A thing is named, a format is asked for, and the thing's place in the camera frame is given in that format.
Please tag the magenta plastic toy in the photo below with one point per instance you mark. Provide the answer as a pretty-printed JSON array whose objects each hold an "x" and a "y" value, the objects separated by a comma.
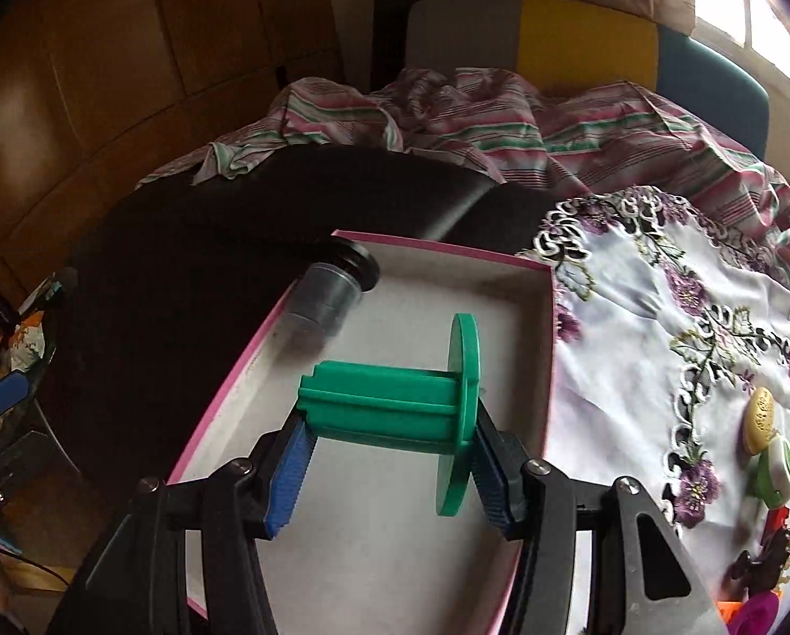
[{"x": 756, "y": 615}]

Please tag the black leather cushion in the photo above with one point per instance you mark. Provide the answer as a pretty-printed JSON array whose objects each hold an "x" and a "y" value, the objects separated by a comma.
[{"x": 170, "y": 286}]

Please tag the brown comb-like hair clip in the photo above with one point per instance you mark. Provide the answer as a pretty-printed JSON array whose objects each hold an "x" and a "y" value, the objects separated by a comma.
[{"x": 762, "y": 572}]

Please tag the striped pink green bedsheet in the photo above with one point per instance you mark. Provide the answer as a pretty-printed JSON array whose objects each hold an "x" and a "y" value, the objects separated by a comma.
[{"x": 494, "y": 122}]

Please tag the grey yellow blue headboard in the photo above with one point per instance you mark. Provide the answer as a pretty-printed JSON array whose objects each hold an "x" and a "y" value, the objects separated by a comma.
[{"x": 565, "y": 47}]

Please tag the wooden wardrobe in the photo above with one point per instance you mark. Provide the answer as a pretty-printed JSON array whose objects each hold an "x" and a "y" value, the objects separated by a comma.
[{"x": 95, "y": 94}]

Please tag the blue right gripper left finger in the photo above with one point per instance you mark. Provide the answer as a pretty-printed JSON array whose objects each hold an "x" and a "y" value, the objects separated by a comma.
[{"x": 284, "y": 469}]

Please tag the green white plastic toy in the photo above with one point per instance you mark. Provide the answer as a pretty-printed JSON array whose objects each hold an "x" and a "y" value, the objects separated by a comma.
[{"x": 772, "y": 480}]

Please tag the green plastic spool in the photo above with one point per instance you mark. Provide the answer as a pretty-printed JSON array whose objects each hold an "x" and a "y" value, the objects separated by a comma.
[{"x": 409, "y": 409}]

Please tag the red puzzle piece block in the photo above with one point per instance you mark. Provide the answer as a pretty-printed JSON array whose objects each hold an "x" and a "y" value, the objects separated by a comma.
[{"x": 776, "y": 519}]

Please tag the pink shallow cardboard box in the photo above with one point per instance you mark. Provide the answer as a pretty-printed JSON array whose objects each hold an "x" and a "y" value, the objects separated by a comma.
[{"x": 381, "y": 529}]

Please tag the yellow oval plastic toy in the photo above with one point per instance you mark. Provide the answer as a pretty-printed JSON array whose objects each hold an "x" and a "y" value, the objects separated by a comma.
[{"x": 758, "y": 421}]

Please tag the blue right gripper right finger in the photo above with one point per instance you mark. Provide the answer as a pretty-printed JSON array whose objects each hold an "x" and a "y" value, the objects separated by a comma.
[{"x": 497, "y": 460}]

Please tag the white embroidered floral tablecloth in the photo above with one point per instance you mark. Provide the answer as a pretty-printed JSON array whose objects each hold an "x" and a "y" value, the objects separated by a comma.
[{"x": 667, "y": 324}]

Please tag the black rolled mat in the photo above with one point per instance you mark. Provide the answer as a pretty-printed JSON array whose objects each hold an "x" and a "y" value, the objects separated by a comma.
[{"x": 389, "y": 34}]

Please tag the orange plastic toy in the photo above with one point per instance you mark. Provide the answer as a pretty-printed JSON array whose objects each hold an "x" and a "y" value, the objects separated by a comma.
[{"x": 728, "y": 609}]

